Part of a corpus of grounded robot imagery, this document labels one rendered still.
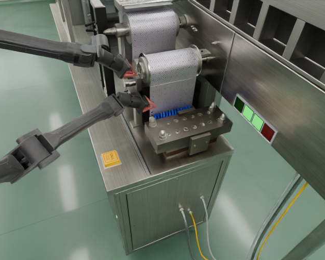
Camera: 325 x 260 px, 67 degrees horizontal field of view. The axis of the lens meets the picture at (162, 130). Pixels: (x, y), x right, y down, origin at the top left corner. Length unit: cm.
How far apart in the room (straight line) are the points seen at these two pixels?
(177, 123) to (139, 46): 43
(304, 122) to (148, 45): 79
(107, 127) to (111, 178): 33
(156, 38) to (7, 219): 173
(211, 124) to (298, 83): 47
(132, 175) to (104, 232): 94
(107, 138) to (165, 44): 57
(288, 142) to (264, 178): 150
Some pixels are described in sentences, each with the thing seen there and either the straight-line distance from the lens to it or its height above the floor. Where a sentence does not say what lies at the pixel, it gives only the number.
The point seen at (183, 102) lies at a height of 106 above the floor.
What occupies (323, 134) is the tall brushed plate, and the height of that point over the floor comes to 133.
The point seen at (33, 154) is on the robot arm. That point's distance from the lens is 79.
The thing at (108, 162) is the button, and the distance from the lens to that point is 117.
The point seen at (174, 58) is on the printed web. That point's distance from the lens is 113.
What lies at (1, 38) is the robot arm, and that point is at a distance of 102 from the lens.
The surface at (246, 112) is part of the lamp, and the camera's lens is 108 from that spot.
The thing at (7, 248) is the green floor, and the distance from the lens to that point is 219.
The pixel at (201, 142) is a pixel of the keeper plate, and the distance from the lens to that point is 118.
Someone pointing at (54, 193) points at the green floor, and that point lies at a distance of 228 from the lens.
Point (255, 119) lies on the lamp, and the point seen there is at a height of 119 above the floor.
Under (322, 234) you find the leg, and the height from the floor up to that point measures 82.
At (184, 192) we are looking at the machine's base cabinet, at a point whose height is 64.
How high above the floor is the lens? 183
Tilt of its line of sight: 44 degrees down
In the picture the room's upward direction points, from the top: 3 degrees clockwise
